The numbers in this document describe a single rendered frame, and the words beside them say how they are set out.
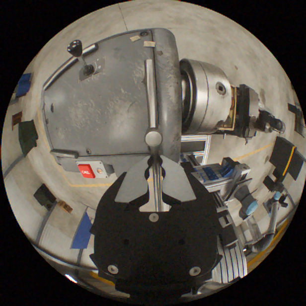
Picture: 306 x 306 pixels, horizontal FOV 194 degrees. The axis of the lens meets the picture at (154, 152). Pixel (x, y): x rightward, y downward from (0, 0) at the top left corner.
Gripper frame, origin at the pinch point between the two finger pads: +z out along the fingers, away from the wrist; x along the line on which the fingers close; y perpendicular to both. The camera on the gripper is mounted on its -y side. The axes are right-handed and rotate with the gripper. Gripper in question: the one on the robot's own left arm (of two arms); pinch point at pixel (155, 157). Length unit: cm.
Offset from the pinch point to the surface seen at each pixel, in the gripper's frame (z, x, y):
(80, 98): 9.8, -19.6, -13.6
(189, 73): 17.6, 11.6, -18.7
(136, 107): 9.8, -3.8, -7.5
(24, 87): 96, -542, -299
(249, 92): 38, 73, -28
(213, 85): 11.7, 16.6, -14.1
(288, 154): 43, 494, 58
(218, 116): 13.1, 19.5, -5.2
